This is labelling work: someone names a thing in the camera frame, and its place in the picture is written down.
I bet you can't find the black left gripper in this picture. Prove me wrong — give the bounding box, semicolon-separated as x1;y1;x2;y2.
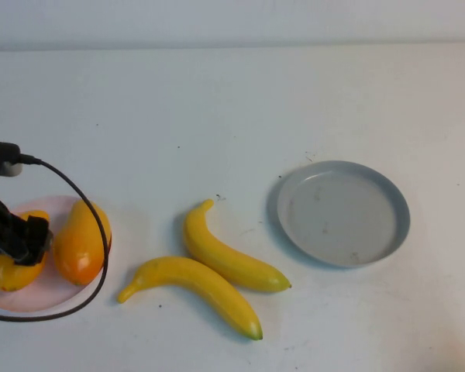
0;170;54;267

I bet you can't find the plain yellow mango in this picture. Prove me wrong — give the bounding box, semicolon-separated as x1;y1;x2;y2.
0;210;50;293

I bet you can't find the mango with orange blush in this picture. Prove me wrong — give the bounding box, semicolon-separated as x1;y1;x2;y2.
53;199;112;287

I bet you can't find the long yellow banana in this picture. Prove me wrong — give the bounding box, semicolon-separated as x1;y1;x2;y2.
117;256;264;342

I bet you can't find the short yellow banana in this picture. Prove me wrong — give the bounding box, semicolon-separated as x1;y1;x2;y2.
183;198;292;294

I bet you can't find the pink plastic plate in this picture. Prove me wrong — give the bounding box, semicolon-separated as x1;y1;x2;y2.
0;195;113;314

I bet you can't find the grey-blue plastic plate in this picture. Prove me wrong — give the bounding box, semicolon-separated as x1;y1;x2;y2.
266;160;412;269

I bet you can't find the long black left camera cable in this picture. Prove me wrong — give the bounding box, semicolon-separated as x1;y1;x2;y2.
0;153;110;322

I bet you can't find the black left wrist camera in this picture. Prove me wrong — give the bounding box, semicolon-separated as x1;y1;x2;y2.
0;141;24;177

